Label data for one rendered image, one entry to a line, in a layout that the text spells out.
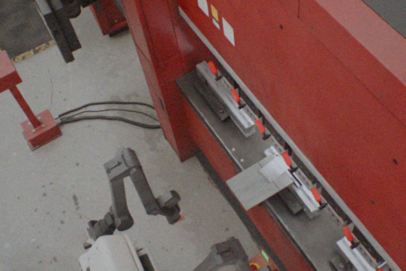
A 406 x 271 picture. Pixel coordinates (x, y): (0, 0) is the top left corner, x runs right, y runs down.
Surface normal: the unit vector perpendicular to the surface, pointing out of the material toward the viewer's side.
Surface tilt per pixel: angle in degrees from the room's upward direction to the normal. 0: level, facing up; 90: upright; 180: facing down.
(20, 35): 0
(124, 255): 42
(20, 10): 0
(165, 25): 90
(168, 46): 90
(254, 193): 0
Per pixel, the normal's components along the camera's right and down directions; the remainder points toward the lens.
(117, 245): 0.52, -0.68
